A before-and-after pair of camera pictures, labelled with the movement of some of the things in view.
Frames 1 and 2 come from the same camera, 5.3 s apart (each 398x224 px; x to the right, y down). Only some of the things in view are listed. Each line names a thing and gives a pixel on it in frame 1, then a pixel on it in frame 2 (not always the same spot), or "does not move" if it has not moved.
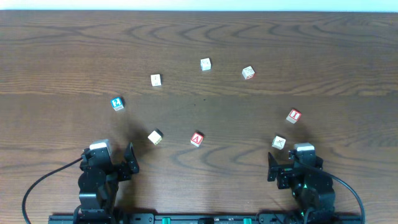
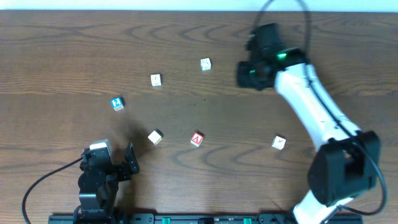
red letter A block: [196, 139] does not move
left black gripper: [121, 170] does not move
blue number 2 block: [117, 103] does not move
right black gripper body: [283, 175] → [245, 78]
